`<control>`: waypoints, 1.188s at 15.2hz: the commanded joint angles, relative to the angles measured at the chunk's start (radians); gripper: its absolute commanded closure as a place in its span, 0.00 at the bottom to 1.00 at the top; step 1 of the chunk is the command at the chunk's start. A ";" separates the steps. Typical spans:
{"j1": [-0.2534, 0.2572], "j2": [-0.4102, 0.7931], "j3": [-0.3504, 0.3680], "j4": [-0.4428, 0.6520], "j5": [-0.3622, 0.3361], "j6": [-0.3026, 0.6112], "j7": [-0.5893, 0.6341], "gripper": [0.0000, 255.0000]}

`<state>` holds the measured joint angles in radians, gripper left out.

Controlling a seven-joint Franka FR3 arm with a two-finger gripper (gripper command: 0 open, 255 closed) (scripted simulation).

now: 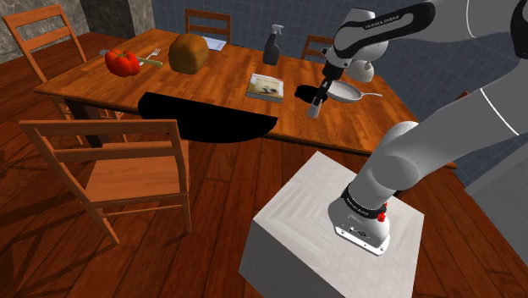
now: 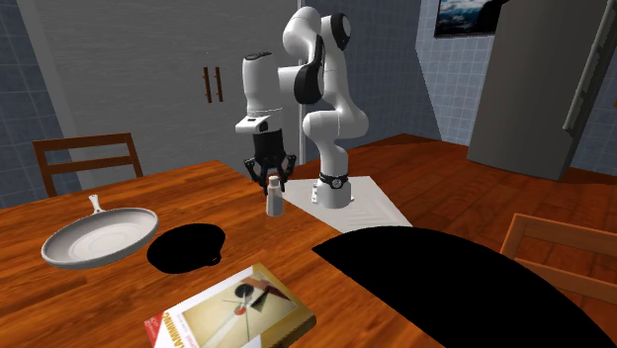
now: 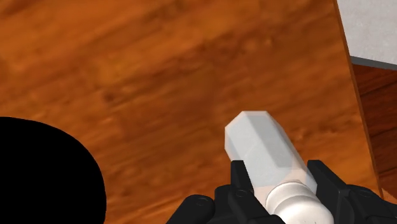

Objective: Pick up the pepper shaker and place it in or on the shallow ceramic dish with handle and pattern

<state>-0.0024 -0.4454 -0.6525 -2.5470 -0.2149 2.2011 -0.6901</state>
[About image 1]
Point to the red bell pepper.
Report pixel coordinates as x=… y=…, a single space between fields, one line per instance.
x=121 y=62

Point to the black spray bottle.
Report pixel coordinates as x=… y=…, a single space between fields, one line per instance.
x=271 y=51

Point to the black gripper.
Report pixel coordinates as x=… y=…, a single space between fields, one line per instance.
x=332 y=72

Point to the silver frying pan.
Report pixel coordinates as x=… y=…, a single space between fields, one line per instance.
x=344 y=93

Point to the brown bread loaf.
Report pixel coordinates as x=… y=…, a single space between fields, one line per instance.
x=187 y=53

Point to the wooden dining table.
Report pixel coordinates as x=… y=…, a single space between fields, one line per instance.
x=227 y=78

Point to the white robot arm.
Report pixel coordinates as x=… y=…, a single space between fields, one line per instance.
x=416 y=152

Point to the silver fork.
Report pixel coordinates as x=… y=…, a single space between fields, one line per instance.
x=154 y=52

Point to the wooden slat-back chair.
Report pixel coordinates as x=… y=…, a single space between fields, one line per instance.
x=123 y=177
x=314 y=41
x=39 y=35
x=207 y=17

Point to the book with pale cover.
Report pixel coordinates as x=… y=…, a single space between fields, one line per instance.
x=266 y=86

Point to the grey white robot stand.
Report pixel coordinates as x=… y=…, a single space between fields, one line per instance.
x=297 y=206

